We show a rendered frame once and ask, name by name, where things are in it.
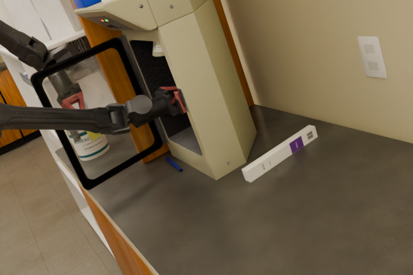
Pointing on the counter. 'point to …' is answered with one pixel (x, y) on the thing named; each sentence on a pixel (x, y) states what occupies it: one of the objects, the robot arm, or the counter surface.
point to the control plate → (108, 23)
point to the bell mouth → (157, 50)
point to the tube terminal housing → (195, 63)
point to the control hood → (123, 11)
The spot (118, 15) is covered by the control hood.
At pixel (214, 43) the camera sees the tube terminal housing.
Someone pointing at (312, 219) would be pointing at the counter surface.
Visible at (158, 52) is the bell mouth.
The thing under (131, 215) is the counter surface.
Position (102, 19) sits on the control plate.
